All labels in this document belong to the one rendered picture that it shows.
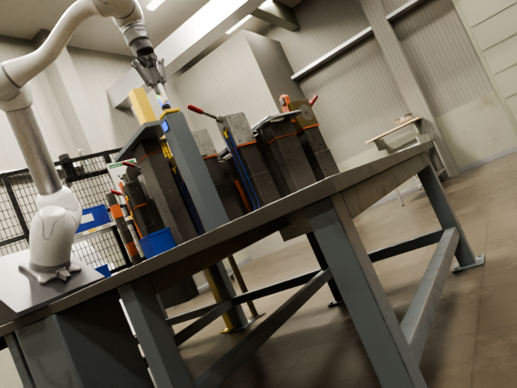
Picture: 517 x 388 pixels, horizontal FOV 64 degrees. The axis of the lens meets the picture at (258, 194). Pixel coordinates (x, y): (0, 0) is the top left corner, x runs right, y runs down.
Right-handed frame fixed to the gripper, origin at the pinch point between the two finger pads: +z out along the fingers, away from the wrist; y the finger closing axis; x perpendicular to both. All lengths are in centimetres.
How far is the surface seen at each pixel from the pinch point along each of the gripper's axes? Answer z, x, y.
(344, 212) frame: 62, -56, -1
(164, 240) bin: 48, 23, -10
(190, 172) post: 31.0, -2.9, -3.8
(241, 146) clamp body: 29.5, -13.1, 13.3
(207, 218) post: 47.9, -1.2, -3.8
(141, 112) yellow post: -57, 155, 77
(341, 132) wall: -42, 402, 630
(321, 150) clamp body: 40, -13, 52
